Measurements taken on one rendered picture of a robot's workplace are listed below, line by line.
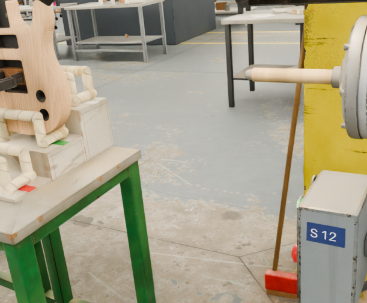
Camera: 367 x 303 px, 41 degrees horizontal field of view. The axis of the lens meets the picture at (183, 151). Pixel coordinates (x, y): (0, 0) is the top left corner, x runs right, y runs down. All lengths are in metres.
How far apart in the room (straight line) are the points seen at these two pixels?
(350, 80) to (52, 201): 0.83
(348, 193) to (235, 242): 2.00
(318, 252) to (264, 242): 1.97
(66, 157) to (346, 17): 1.13
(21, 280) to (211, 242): 1.66
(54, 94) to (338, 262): 0.93
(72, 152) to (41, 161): 0.11
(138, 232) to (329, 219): 1.01
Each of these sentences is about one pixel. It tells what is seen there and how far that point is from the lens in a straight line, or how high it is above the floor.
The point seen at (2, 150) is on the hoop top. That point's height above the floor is 1.04.
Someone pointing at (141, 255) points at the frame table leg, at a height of 0.55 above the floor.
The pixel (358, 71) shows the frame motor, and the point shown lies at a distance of 0.99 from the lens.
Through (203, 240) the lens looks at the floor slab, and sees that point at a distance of 2.89.
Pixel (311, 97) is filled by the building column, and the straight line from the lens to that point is 2.08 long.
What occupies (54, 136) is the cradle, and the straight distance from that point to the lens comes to 1.54.
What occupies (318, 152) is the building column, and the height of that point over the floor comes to 0.71.
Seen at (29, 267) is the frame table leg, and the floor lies 0.81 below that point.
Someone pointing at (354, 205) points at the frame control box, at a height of 1.12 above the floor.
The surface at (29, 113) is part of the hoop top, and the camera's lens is 1.53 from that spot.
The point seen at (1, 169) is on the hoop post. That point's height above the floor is 1.02.
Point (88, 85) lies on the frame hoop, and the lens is 1.67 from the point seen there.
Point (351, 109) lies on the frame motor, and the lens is 1.00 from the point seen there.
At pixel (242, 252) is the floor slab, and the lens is 2.76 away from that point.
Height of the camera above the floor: 1.52
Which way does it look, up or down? 21 degrees down
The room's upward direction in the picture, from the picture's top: 5 degrees counter-clockwise
